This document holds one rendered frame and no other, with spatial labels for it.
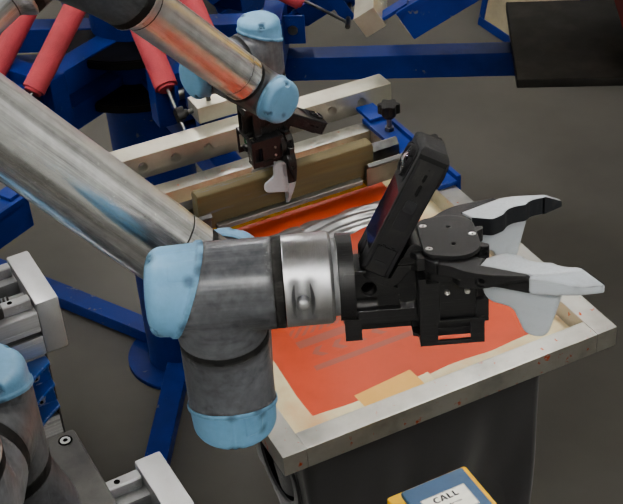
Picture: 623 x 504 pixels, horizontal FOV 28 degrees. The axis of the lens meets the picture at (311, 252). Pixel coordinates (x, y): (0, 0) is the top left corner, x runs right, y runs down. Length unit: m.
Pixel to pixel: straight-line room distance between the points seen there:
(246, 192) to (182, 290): 1.30
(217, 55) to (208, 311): 0.96
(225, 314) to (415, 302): 0.15
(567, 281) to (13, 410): 0.56
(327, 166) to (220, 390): 1.33
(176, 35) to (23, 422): 0.77
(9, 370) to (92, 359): 2.36
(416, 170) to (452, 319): 0.13
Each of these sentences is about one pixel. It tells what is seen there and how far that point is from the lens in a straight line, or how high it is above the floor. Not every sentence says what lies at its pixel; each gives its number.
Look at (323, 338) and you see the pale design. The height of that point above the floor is 0.96.
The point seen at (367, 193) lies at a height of 0.96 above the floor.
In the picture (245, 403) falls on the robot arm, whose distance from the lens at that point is 1.05.
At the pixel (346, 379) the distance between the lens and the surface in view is 1.98.
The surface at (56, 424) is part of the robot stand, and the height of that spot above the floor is 0.99.
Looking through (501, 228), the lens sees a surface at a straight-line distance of 1.05.
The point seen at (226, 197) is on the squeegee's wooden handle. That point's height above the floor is 1.04.
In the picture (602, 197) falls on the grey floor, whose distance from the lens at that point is 4.16.
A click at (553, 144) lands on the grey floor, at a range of 4.43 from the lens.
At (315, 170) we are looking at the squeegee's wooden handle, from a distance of 2.32.
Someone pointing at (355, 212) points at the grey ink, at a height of 0.96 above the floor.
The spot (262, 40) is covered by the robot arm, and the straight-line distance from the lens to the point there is 2.13.
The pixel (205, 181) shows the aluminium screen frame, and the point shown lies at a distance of 2.42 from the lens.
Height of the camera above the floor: 2.26
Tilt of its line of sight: 35 degrees down
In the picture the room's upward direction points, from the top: 4 degrees counter-clockwise
